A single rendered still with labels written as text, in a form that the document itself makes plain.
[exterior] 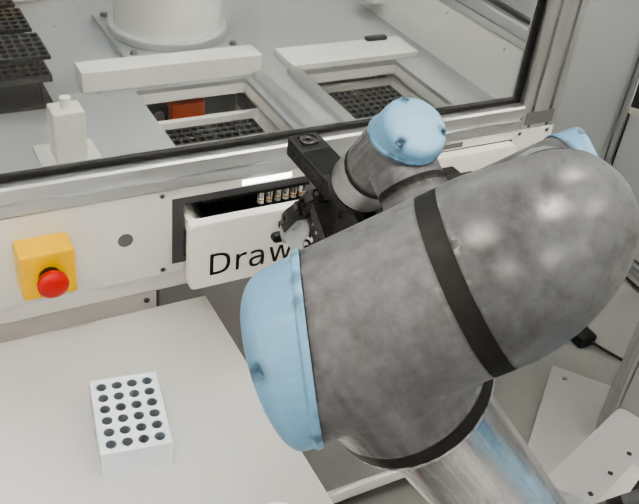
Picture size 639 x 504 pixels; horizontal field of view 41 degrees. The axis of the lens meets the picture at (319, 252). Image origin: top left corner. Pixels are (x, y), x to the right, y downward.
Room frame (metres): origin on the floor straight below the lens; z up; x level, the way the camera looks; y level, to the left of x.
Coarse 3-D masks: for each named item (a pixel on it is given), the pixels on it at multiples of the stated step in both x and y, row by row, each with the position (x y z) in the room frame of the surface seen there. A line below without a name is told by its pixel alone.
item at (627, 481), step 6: (630, 468) 0.75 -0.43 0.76; (636, 468) 0.76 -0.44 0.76; (624, 474) 0.74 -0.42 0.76; (630, 474) 0.74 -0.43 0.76; (636, 474) 0.75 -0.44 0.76; (618, 480) 0.73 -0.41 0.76; (624, 480) 0.73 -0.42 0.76; (630, 480) 0.73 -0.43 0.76; (636, 480) 0.74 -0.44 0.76; (612, 486) 0.72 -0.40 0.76; (618, 486) 0.72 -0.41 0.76; (624, 486) 0.72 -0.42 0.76; (630, 486) 0.72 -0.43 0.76; (606, 492) 0.71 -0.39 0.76; (612, 492) 0.71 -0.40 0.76; (618, 492) 0.71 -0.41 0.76; (624, 492) 0.71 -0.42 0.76; (600, 498) 0.70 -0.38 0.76; (606, 498) 0.70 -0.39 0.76
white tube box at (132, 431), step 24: (96, 384) 0.75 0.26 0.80; (120, 384) 0.76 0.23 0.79; (144, 384) 0.76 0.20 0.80; (96, 408) 0.71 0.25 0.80; (120, 408) 0.72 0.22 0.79; (144, 408) 0.72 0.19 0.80; (96, 432) 0.68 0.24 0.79; (120, 432) 0.68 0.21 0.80; (144, 432) 0.68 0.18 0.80; (168, 432) 0.69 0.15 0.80; (120, 456) 0.65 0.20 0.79; (144, 456) 0.66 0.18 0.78; (168, 456) 0.67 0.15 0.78
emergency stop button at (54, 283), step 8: (48, 272) 0.84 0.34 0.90; (56, 272) 0.84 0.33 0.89; (40, 280) 0.83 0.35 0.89; (48, 280) 0.83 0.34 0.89; (56, 280) 0.83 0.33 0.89; (64, 280) 0.84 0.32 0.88; (40, 288) 0.83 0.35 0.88; (48, 288) 0.83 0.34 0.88; (56, 288) 0.83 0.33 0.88; (64, 288) 0.84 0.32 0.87; (48, 296) 0.83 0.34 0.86; (56, 296) 0.83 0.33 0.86
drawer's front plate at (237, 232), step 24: (216, 216) 0.96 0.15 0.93; (240, 216) 0.97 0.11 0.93; (264, 216) 0.99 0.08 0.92; (192, 240) 0.93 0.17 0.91; (216, 240) 0.95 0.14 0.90; (240, 240) 0.97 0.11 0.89; (264, 240) 0.99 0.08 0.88; (312, 240) 1.03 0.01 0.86; (192, 264) 0.93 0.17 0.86; (216, 264) 0.95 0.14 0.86; (240, 264) 0.97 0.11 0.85; (264, 264) 0.99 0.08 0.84; (192, 288) 0.93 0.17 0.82
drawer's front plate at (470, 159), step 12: (492, 144) 1.28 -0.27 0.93; (504, 144) 1.29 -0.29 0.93; (444, 156) 1.22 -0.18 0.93; (456, 156) 1.23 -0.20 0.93; (468, 156) 1.24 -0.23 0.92; (480, 156) 1.25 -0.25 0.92; (492, 156) 1.27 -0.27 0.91; (504, 156) 1.28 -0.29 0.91; (456, 168) 1.23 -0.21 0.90; (468, 168) 1.24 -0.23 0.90; (480, 168) 1.26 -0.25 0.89
